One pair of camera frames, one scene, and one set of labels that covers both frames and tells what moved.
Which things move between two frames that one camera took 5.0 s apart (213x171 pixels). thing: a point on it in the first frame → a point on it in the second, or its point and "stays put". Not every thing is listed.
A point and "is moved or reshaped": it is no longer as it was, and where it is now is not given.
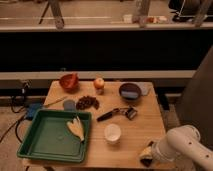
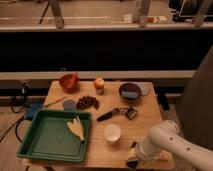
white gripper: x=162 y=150 → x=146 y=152
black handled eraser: x=146 y=156 is moved or reshaped
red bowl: x=70 y=82 stays put
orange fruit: x=99 y=83 stays put
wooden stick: x=46 y=105 stays put
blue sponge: x=129 y=94 stays put
